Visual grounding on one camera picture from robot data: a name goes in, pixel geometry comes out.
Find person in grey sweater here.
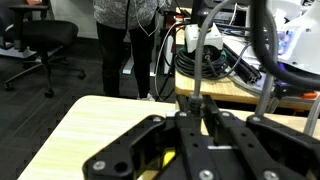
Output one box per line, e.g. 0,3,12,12
92,0,173,101

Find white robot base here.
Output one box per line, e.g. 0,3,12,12
278,0,320,76

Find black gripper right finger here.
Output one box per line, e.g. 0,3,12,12
203,95,320,180

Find white device with black knob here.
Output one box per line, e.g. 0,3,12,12
184,23,224,54

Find black aluminium extrusion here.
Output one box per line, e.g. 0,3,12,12
221,43,263,84

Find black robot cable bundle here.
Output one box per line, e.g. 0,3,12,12
249,0,320,91

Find coiled black cable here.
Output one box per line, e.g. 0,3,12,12
174,46,232,80

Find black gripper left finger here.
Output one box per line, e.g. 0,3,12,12
83,94,218,180

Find orange handled tool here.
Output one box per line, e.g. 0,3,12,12
298,90,319,100

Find white cable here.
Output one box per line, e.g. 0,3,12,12
153,21,183,101

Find black swivel office chair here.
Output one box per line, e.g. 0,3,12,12
3,0,87,99

